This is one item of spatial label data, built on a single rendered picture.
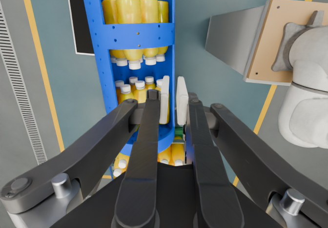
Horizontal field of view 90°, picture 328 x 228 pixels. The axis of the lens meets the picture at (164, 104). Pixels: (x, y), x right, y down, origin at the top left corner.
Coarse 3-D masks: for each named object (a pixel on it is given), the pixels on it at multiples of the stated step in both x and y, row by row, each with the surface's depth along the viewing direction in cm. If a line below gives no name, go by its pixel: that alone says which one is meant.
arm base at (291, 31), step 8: (312, 16) 58; (320, 16) 57; (288, 24) 60; (296, 24) 60; (312, 24) 58; (320, 24) 58; (288, 32) 61; (296, 32) 60; (288, 40) 61; (280, 48) 64; (288, 48) 60; (280, 56) 64; (288, 56) 61; (272, 64) 68; (280, 64) 66; (288, 64) 63
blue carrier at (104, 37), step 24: (96, 0) 43; (168, 0) 58; (96, 24) 46; (120, 24) 44; (144, 24) 45; (168, 24) 49; (96, 48) 51; (120, 48) 46; (168, 48) 65; (120, 72) 73; (144, 72) 77; (168, 72) 70; (168, 144) 68
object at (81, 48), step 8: (72, 0) 135; (80, 0) 135; (72, 8) 137; (80, 8) 137; (72, 16) 140; (80, 16) 140; (72, 24) 143; (80, 24) 142; (80, 32) 145; (88, 32) 145; (80, 40) 148; (88, 40) 148; (80, 48) 151; (88, 48) 151
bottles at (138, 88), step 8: (160, 0) 54; (160, 8) 55; (160, 16) 56; (168, 16) 59; (160, 48) 61; (112, 56) 63; (144, 56) 69; (160, 56) 64; (120, 80) 71; (136, 80) 73; (152, 80) 73; (160, 80) 69; (120, 88) 69; (136, 88) 69; (144, 88) 69; (152, 88) 74; (160, 88) 69; (136, 96) 68; (144, 96) 68; (168, 96) 71; (168, 104) 73; (168, 112) 74; (168, 120) 76
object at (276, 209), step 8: (288, 192) 6; (296, 192) 6; (272, 200) 7; (280, 200) 7; (288, 200) 6; (296, 200) 6; (304, 200) 6; (272, 208) 7; (280, 208) 6; (288, 208) 6; (296, 208) 6; (272, 216) 7; (280, 216) 6; (288, 216) 6; (296, 216) 6; (304, 216) 6; (280, 224) 6; (288, 224) 6; (296, 224) 6; (304, 224) 6; (312, 224) 6
